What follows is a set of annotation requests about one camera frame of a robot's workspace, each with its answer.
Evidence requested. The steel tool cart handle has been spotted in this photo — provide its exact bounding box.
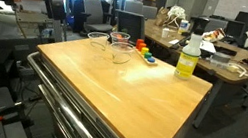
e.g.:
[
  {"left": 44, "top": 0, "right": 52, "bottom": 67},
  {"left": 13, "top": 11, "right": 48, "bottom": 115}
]
[{"left": 27, "top": 52, "right": 93, "bottom": 138}]

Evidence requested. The snack bag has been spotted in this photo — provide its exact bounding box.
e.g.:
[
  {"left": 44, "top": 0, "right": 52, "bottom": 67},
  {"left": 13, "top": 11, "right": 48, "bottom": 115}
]
[{"left": 202, "top": 28, "right": 226, "bottom": 42}]

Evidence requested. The white paper cup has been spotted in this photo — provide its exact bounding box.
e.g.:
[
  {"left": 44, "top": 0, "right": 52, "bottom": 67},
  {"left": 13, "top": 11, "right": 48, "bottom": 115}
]
[{"left": 162, "top": 28, "right": 170, "bottom": 38}]

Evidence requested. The blue peg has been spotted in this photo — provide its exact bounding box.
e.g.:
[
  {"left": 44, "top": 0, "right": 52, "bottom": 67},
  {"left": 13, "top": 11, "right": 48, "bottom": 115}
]
[{"left": 147, "top": 57, "right": 155, "bottom": 63}]

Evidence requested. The grey office chair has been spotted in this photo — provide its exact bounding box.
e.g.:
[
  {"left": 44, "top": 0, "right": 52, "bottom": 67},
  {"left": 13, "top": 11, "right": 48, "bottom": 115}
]
[{"left": 83, "top": 0, "right": 113, "bottom": 33}]

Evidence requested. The grey tape roll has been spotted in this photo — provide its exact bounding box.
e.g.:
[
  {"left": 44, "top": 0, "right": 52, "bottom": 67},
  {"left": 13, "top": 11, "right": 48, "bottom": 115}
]
[{"left": 211, "top": 52, "right": 231, "bottom": 64}]

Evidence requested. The red orange peg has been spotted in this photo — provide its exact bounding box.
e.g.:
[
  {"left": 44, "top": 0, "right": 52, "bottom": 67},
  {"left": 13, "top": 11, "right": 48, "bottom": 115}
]
[{"left": 135, "top": 39, "right": 144, "bottom": 48}]

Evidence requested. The wooden peg toy tray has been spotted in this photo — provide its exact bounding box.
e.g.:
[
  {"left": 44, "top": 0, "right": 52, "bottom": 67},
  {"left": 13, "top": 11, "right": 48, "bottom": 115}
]
[{"left": 135, "top": 50, "right": 158, "bottom": 66}]

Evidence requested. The clear plastic cup green band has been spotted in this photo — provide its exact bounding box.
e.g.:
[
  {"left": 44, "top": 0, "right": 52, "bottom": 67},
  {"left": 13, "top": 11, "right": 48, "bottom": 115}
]
[{"left": 110, "top": 42, "right": 134, "bottom": 64}]

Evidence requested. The white paper sheet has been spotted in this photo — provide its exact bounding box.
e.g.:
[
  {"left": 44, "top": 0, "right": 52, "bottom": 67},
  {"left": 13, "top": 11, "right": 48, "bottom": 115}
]
[{"left": 200, "top": 41, "right": 216, "bottom": 53}]

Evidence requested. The yellow peg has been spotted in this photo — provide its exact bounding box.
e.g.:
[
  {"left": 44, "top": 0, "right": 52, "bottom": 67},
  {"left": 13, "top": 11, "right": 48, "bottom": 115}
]
[{"left": 141, "top": 47, "right": 149, "bottom": 55}]

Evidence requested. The black mesh office chair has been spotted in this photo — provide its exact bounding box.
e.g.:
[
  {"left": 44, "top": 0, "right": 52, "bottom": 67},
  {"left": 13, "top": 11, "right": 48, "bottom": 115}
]
[{"left": 116, "top": 10, "right": 145, "bottom": 44}]

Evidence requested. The yellow label spray bottle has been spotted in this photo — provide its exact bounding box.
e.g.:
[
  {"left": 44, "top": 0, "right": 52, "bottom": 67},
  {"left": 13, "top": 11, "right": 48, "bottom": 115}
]
[{"left": 175, "top": 28, "right": 203, "bottom": 79}]

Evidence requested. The green peg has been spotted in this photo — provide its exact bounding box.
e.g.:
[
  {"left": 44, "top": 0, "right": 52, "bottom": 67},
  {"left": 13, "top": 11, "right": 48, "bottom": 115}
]
[{"left": 143, "top": 52, "right": 152, "bottom": 59}]

